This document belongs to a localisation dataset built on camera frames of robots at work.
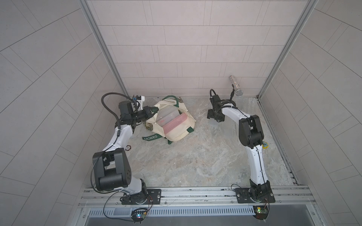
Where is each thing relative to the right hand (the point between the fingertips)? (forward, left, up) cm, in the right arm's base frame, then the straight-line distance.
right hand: (212, 116), depth 106 cm
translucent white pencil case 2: (-10, -1, +1) cm, 10 cm away
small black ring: (-23, +57, +2) cm, 61 cm away
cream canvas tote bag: (-14, +26, +2) cm, 30 cm away
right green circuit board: (-59, -14, -2) cm, 61 cm away
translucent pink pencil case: (-5, +22, +9) cm, 24 cm away
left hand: (-9, +36, +23) cm, 43 cm away
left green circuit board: (-57, +45, +4) cm, 73 cm away
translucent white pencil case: (-3, +34, +10) cm, 35 cm away
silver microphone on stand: (+2, -15, +22) cm, 27 cm away
